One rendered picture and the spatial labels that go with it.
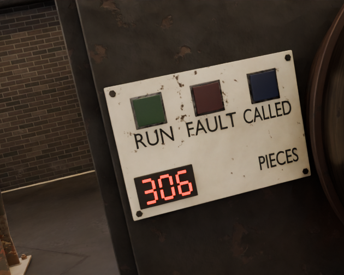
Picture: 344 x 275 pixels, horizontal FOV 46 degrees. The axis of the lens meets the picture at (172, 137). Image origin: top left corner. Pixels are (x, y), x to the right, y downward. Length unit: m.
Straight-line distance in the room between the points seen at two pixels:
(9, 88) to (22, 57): 0.50
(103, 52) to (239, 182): 0.25
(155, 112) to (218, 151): 0.10
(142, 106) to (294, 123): 0.21
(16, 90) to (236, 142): 6.13
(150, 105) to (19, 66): 6.11
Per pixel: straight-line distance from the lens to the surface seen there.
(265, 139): 0.57
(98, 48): 0.54
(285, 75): 0.58
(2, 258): 3.23
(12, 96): 6.61
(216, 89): 0.54
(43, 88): 6.54
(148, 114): 0.52
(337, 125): 0.50
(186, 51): 0.55
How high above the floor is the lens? 1.24
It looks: 9 degrees down
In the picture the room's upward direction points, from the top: 12 degrees counter-clockwise
